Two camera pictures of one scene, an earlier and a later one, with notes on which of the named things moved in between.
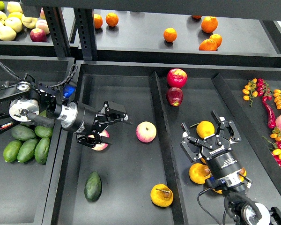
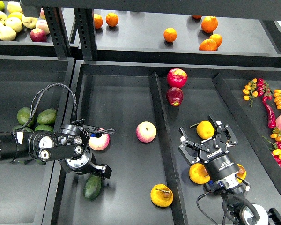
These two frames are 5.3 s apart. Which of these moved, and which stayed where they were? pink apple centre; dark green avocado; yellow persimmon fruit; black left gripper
Moved: black left gripper
Stayed: yellow persimmon fruit; pink apple centre; dark green avocado
